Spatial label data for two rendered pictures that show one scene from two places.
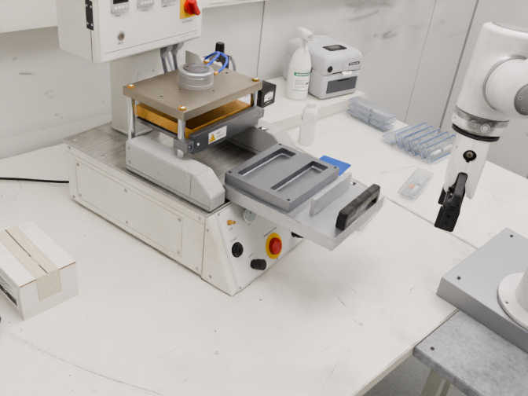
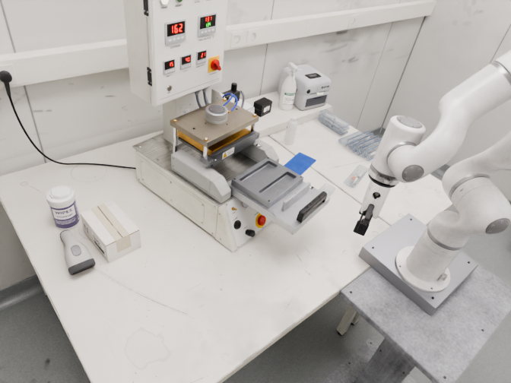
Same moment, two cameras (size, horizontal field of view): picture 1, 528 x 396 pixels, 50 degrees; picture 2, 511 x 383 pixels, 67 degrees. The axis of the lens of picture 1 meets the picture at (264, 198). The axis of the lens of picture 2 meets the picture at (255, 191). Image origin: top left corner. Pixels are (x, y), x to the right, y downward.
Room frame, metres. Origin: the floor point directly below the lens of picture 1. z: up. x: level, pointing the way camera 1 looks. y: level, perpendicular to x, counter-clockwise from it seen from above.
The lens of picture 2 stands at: (0.02, -0.01, 1.81)
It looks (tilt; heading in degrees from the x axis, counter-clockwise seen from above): 40 degrees down; 1
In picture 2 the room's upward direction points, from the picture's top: 10 degrees clockwise
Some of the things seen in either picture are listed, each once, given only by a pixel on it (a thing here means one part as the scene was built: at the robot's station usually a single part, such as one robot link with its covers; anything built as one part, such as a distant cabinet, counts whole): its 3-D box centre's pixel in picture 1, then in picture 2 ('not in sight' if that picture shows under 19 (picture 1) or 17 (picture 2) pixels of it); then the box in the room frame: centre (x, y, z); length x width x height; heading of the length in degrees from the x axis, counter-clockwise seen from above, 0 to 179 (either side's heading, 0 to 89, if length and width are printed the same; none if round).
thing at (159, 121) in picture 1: (197, 100); (217, 128); (1.22, 0.18, 1.07); 0.22 x 0.17 x 0.10; 148
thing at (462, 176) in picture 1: (459, 185); (369, 210); (0.80, -0.31, 1.16); 0.08 x 0.01 x 0.06; 164
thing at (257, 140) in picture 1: (253, 134); (252, 147); (1.29, 0.05, 0.96); 0.26 x 0.05 x 0.07; 58
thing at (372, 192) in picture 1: (359, 205); (312, 206); (0.98, -0.19, 0.99); 0.15 x 0.02 x 0.04; 148
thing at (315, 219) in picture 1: (300, 187); (277, 190); (1.05, -0.08, 0.97); 0.30 x 0.22 x 0.08; 58
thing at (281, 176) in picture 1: (283, 174); (268, 180); (1.07, -0.04, 0.98); 0.20 x 0.17 x 0.03; 148
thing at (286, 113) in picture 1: (261, 108); (261, 115); (1.91, 0.05, 0.77); 0.84 x 0.30 x 0.04; 137
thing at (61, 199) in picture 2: not in sight; (63, 207); (0.93, 0.65, 0.82); 0.09 x 0.09 x 0.15
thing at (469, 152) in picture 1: (467, 155); (376, 191); (0.85, -0.32, 1.19); 0.10 x 0.08 x 0.11; 164
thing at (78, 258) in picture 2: not in sight; (71, 248); (0.79, 0.55, 0.79); 0.20 x 0.08 x 0.08; 47
